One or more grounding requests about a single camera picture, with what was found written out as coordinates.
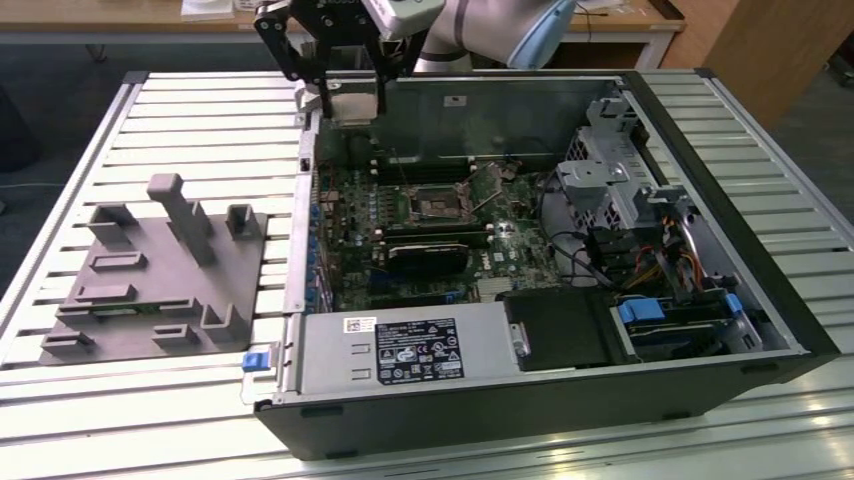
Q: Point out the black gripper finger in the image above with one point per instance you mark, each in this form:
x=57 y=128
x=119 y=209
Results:
x=289 y=62
x=381 y=75

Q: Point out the silver square CPU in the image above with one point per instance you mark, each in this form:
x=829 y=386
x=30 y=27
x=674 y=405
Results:
x=354 y=107

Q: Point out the CPU socket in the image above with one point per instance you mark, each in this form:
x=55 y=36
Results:
x=437 y=205

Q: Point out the white cardboard box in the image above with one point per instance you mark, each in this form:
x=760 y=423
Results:
x=207 y=9

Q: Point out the wooden desk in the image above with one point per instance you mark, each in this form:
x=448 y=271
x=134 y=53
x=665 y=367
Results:
x=134 y=17

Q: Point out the long black RAM slot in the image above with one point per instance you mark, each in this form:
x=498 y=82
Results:
x=437 y=240
x=434 y=230

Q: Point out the silver metal drive cage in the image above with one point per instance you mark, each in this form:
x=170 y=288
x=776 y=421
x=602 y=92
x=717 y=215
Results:
x=588 y=175

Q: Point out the small black graphics card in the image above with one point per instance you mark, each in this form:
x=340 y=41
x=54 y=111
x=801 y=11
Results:
x=428 y=260

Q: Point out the green motherboard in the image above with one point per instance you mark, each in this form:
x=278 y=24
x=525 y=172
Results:
x=521 y=250

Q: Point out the small silver heatsink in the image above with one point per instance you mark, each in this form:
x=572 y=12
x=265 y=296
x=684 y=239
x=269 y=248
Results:
x=494 y=289

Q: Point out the grey plastic parts rack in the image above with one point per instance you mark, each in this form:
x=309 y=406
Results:
x=174 y=280

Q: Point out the green RAM stick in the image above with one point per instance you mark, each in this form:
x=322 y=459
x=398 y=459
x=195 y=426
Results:
x=153 y=306

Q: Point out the silver power supply with label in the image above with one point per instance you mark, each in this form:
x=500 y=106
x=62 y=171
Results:
x=321 y=350

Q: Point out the black plastic shroud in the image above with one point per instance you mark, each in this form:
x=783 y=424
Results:
x=561 y=330

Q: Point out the wooden cabinet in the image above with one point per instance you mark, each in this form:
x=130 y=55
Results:
x=768 y=50

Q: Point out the blue case latch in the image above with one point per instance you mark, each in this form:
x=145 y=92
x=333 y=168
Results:
x=255 y=362

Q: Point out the blue disk carrier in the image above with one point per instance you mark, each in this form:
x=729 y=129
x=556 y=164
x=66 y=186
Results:
x=641 y=311

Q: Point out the small blue plastic clip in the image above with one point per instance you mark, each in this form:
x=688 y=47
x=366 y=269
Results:
x=733 y=304

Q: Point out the black open PC case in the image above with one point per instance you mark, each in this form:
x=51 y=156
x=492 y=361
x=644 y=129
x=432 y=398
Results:
x=468 y=425

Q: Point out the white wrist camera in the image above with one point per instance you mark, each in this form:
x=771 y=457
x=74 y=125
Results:
x=408 y=17

